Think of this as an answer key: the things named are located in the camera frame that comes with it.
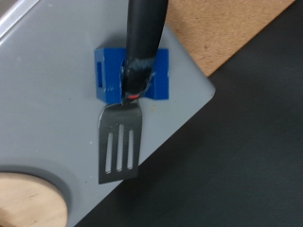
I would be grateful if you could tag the metal spatula with blue block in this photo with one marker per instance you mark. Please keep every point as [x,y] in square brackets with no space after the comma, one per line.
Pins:
[115,116]

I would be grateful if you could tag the silver toaster oven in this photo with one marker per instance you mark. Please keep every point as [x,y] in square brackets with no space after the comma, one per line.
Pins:
[47,94]

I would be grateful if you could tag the round wooden board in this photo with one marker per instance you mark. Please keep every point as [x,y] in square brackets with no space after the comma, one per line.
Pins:
[28,205]

